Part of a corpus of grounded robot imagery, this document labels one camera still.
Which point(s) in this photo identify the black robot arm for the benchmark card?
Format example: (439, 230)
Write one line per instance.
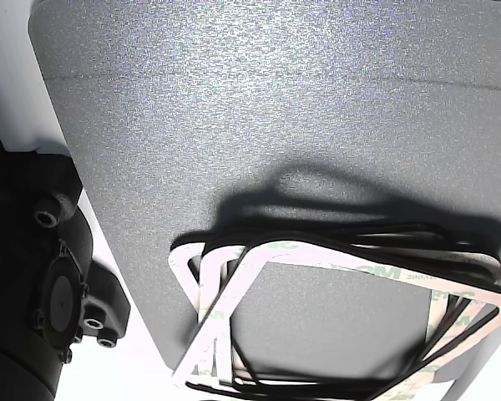
(16, 250)

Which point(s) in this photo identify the gray plastic frame part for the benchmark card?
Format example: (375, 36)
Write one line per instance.
(234, 104)

